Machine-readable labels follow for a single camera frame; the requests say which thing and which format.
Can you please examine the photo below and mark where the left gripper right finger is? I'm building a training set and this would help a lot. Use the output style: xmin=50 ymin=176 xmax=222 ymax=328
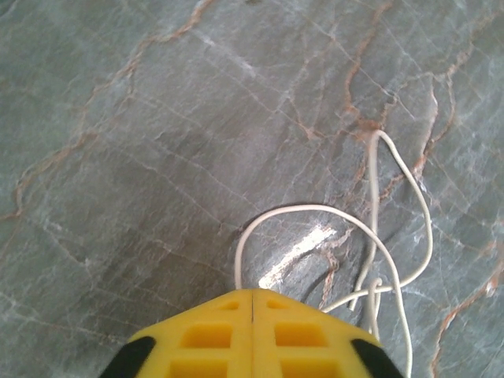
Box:
xmin=251 ymin=288 xmax=405 ymax=378

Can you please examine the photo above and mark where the thin white cable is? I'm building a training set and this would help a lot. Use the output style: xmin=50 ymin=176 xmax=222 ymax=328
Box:
xmin=234 ymin=129 xmax=435 ymax=378

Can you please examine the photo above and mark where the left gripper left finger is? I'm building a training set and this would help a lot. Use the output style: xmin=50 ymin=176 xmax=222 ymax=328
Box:
xmin=98 ymin=288 xmax=253 ymax=378

